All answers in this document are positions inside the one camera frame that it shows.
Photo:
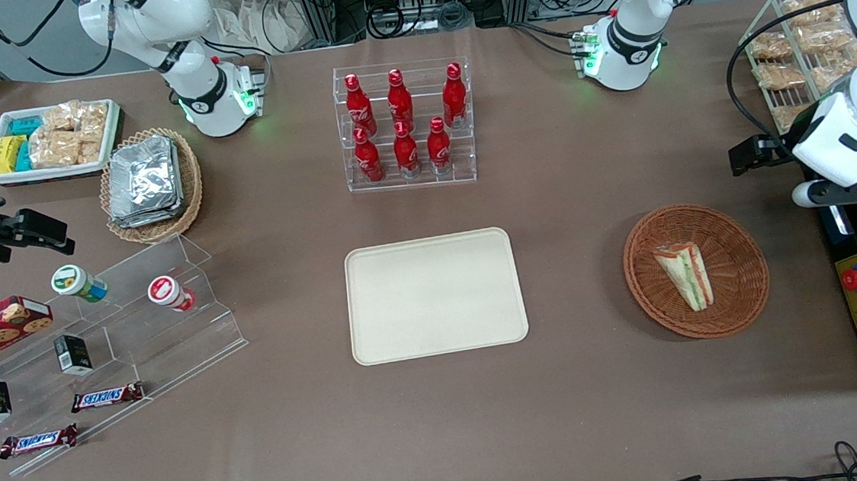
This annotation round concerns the triangle sandwich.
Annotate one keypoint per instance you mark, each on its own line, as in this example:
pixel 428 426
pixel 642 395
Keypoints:
pixel 685 274

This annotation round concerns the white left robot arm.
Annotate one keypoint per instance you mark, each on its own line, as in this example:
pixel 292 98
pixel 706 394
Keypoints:
pixel 634 33

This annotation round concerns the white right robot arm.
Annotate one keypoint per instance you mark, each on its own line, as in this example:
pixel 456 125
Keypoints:
pixel 195 91

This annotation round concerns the white rectangular snack tray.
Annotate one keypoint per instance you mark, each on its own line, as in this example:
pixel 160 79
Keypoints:
pixel 10 178

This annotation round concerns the brown round wicker basket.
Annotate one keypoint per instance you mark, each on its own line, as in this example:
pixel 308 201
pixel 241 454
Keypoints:
pixel 737 277

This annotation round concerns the light oval wicker basket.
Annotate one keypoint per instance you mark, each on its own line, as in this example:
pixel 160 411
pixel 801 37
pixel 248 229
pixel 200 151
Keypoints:
pixel 191 183

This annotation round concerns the beige plastic tray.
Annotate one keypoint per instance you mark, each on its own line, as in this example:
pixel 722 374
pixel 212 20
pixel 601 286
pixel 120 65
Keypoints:
pixel 433 297

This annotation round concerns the bagged pastry snack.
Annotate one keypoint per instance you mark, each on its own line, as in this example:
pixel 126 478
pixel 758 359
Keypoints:
pixel 832 72
pixel 787 117
pixel 779 76
pixel 811 2
pixel 825 35
pixel 770 45

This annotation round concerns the green lid yogurt cup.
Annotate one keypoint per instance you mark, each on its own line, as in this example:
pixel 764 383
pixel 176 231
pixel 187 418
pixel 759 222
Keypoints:
pixel 72 281

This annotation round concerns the teal snack packet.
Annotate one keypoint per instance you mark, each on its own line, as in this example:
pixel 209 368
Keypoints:
pixel 23 156
pixel 25 126

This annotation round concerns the yellow snack packet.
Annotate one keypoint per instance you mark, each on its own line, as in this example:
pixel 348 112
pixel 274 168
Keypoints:
pixel 5 154

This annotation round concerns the clear bag rice crackers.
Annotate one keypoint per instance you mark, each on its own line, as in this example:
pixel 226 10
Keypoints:
pixel 94 120
pixel 90 151
pixel 61 116
pixel 54 149

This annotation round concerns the stack of silver foil packs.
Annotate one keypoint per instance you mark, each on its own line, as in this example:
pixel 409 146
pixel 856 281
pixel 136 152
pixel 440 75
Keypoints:
pixel 145 182

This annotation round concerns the red lid yogurt cup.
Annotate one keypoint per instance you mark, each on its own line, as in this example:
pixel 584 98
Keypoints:
pixel 166 292

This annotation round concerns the clear acrylic stepped display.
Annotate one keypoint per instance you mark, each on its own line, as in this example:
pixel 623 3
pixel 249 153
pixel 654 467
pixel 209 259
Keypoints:
pixel 146 347

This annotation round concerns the snickers chocolate bar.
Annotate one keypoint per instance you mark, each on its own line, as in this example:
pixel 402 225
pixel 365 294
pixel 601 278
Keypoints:
pixel 106 396
pixel 37 441

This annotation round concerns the clear acrylic bottle rack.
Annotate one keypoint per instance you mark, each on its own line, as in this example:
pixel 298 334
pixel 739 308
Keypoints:
pixel 460 158

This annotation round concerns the red cola bottle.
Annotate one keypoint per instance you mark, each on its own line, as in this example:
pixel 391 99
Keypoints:
pixel 439 149
pixel 369 161
pixel 406 154
pixel 400 101
pixel 361 108
pixel 454 101

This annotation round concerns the crumpled clear plastic bag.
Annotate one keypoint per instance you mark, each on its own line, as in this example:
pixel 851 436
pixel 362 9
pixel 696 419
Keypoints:
pixel 258 21

